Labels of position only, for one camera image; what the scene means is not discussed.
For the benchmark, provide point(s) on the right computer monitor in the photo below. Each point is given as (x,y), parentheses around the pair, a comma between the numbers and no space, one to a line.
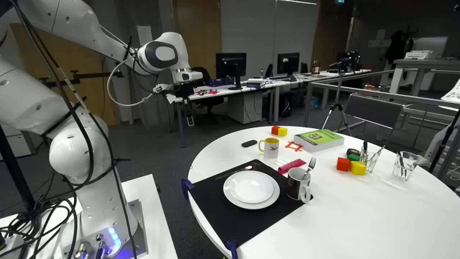
(288,63)

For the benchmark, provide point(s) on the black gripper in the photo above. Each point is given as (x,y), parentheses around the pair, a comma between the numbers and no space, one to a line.
(179,92)

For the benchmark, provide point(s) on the black table mat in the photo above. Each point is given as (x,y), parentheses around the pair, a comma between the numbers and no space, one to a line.
(234,224)

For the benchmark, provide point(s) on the white plate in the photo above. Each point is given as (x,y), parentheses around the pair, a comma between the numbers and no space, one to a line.
(251,190)

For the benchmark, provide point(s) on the dark mug white handle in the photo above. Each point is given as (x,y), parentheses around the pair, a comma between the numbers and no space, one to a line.
(300,184)

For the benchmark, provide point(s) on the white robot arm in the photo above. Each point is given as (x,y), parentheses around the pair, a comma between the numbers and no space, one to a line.
(80,147)

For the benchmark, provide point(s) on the camera tripod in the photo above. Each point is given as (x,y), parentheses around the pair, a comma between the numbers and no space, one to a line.
(349,62)

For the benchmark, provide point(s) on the yellow cube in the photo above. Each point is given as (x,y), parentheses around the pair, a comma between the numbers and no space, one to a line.
(359,168)

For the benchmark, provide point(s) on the computer monitor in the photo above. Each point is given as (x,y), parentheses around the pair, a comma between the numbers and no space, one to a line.
(231,65)
(288,63)

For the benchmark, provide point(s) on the orange square frame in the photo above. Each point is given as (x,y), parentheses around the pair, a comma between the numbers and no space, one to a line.
(294,145)

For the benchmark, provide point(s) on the clear glass cup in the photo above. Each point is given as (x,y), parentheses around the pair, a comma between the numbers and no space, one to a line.
(406,163)

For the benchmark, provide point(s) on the grey chair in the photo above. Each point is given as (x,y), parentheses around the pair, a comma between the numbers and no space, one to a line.
(367,109)

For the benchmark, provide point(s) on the clear glass with pens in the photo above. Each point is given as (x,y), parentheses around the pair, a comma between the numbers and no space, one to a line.
(370,155)

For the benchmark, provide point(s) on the left computer monitor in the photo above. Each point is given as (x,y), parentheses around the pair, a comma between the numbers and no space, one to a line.
(231,65)

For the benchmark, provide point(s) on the green book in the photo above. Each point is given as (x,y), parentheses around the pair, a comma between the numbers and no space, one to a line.
(318,140)

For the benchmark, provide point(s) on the silver fork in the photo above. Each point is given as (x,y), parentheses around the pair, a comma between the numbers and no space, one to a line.
(311,166)

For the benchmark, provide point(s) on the white robot base platform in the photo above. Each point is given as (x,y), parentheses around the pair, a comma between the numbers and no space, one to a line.
(139,220)

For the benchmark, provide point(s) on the yellow white mug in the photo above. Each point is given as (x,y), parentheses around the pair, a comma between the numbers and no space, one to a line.
(269,147)

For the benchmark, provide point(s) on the black remote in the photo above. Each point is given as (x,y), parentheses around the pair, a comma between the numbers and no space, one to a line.
(249,142)

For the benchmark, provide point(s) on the pink marker bar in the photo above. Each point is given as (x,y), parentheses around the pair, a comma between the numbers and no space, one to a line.
(292,164)

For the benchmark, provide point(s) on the red cube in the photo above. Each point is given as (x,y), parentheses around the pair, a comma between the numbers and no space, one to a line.
(343,164)

